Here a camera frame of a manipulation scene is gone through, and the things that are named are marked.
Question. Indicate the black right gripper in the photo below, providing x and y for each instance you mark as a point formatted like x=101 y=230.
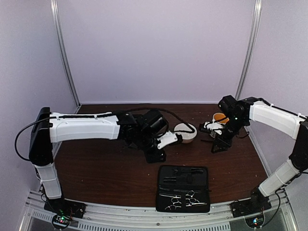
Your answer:
x=221 y=141

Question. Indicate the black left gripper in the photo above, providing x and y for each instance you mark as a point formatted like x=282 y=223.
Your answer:
x=154 y=158

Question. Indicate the black tool case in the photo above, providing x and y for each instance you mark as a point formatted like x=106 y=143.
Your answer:
x=170 y=183

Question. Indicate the silver thinning scissors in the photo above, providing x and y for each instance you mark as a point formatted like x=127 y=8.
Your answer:
x=175 y=201

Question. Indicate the silver straight hair scissors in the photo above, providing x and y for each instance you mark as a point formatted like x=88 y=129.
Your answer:
x=191 y=200

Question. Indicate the black hair clip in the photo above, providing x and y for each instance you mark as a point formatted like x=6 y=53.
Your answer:
x=209 y=141
x=191 y=171

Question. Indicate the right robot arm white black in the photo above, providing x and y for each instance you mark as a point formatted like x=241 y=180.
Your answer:
x=282 y=133

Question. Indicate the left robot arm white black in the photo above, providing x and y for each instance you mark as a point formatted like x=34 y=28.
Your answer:
x=140 y=130

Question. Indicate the white mug yellow inside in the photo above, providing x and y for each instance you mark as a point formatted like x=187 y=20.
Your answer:
x=220 y=118

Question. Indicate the white ceramic bowl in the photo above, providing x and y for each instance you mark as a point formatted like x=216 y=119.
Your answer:
x=188 y=133

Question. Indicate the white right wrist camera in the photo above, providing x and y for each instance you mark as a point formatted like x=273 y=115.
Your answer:
x=211 y=128

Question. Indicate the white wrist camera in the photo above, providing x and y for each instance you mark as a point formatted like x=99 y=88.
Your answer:
x=168 y=138
x=211 y=128

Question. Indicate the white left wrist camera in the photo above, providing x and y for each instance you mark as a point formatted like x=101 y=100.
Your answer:
x=168 y=138

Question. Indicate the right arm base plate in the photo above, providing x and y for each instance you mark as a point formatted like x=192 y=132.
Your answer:
x=246 y=207

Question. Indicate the front aluminium rail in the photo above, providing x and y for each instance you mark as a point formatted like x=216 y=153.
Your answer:
x=100 y=217

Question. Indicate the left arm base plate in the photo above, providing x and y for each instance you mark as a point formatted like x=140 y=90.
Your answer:
x=66 y=208

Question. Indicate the right aluminium frame post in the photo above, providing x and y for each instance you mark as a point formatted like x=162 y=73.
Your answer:
x=256 y=18

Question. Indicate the aluminium frame post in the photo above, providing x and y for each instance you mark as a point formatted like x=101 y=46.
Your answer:
x=256 y=18
x=63 y=54

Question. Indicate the left aluminium frame post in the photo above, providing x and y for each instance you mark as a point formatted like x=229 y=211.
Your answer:
x=63 y=54

